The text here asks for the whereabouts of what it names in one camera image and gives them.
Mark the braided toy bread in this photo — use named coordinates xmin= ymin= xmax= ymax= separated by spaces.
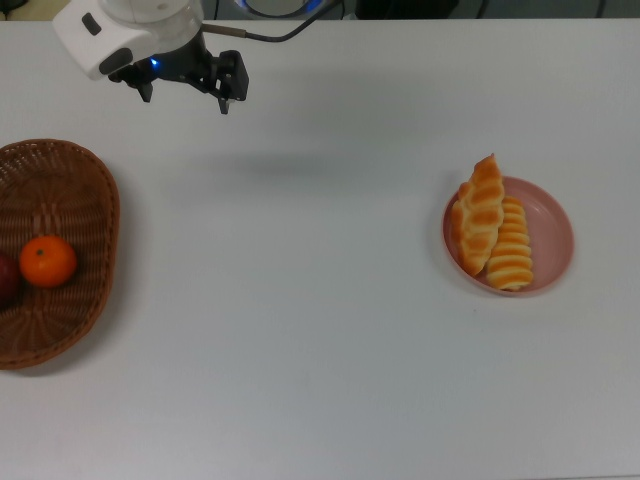
xmin=450 ymin=153 xmax=505 ymax=277

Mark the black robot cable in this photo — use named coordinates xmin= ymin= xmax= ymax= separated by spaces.
xmin=202 ymin=0 xmax=349 ymax=42

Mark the toy orange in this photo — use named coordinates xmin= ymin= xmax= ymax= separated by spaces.
xmin=18 ymin=235 xmax=79 ymax=289

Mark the red toy apple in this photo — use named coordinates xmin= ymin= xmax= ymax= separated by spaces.
xmin=0 ymin=253 xmax=24 ymax=306

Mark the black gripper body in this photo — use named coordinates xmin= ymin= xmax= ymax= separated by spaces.
xmin=133 ymin=28 xmax=212 ymax=95

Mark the striped toy bread roll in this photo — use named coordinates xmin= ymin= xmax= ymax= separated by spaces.
xmin=485 ymin=195 xmax=534 ymax=292

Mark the pink plate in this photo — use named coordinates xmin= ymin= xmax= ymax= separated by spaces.
xmin=441 ymin=174 xmax=576 ymax=297

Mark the brown woven basket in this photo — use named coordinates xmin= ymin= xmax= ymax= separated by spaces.
xmin=0 ymin=138 xmax=121 ymax=371

